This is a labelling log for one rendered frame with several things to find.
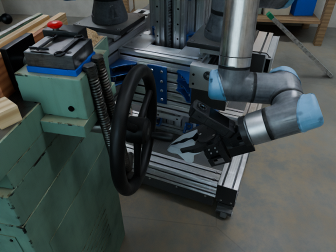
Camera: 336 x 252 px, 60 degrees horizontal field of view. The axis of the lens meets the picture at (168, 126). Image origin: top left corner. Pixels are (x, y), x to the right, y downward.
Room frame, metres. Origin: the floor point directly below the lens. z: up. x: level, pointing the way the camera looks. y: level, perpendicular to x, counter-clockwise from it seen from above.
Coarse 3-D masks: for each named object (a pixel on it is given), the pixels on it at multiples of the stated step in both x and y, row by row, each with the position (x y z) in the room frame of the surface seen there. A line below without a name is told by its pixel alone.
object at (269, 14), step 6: (270, 12) 2.34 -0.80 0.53; (270, 18) 2.31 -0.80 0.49; (276, 24) 2.31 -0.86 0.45; (282, 30) 2.30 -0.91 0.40; (288, 30) 2.34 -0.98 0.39; (288, 36) 2.30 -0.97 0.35; (294, 36) 2.33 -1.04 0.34; (294, 42) 2.29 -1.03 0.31; (300, 42) 2.32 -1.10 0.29; (300, 48) 2.28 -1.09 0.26; (306, 48) 2.31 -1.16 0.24; (306, 54) 2.28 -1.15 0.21; (312, 54) 2.31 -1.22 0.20; (312, 60) 2.27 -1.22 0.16; (318, 60) 2.30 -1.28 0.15; (324, 66) 2.29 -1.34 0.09; (330, 72) 2.28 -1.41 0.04
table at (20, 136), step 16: (96, 48) 0.76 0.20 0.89; (16, 96) 0.50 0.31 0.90; (32, 112) 0.45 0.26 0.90; (16, 128) 0.40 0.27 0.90; (32, 128) 0.44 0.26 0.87; (48, 128) 0.46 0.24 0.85; (64, 128) 0.45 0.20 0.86; (80, 128) 0.45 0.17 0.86; (0, 144) 0.36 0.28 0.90; (16, 144) 0.39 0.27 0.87; (0, 160) 0.35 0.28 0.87; (16, 160) 0.38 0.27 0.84; (0, 176) 0.34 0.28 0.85
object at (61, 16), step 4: (60, 12) 0.94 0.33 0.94; (64, 12) 0.94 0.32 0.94; (52, 16) 0.90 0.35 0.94; (56, 16) 0.90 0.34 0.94; (60, 16) 0.90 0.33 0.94; (64, 16) 0.93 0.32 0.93; (48, 20) 0.86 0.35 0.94; (60, 20) 0.90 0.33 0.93; (64, 20) 0.92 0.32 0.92; (40, 24) 0.82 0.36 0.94; (44, 24) 0.82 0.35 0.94; (36, 28) 0.79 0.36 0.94; (28, 32) 0.76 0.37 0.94
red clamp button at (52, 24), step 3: (51, 21) 0.59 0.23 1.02; (54, 21) 0.59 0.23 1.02; (57, 21) 0.59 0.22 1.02; (60, 21) 0.59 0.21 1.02; (48, 24) 0.57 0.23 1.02; (51, 24) 0.57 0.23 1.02; (54, 24) 0.57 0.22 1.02; (57, 24) 0.58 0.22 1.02; (60, 24) 0.58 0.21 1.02; (51, 27) 0.57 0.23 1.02; (54, 27) 0.57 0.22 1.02; (57, 27) 0.58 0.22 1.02
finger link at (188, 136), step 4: (188, 132) 0.58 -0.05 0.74; (192, 132) 0.57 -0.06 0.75; (196, 132) 0.57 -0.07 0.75; (180, 136) 0.58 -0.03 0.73; (184, 136) 0.57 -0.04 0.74; (188, 136) 0.56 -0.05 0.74; (192, 136) 0.56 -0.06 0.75; (196, 136) 0.56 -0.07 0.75; (176, 140) 0.57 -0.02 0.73; (180, 140) 0.56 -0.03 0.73; (184, 140) 0.56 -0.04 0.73
